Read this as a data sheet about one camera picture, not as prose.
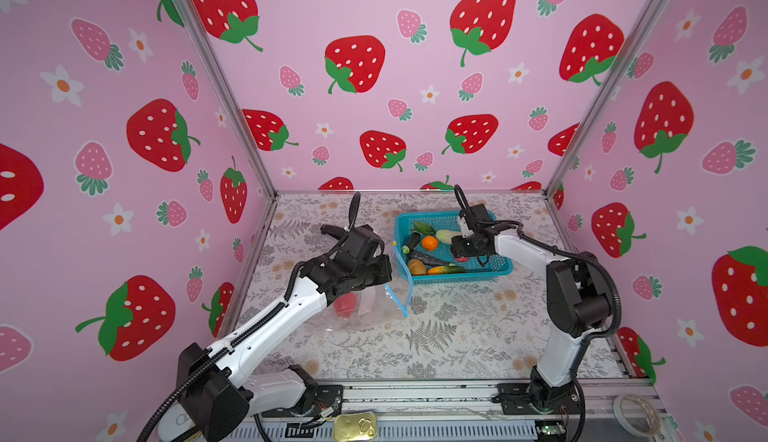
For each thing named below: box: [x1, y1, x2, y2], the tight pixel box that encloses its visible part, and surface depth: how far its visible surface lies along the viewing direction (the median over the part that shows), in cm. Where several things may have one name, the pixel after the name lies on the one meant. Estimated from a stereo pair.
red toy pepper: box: [334, 292, 357, 318], surface depth 86 cm
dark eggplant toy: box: [402, 232, 456, 266], surface depth 100 cm
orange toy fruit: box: [422, 235, 439, 252], surface depth 103 cm
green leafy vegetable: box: [413, 221, 436, 235], surface depth 104 cm
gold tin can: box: [333, 411, 377, 442], surface depth 68 cm
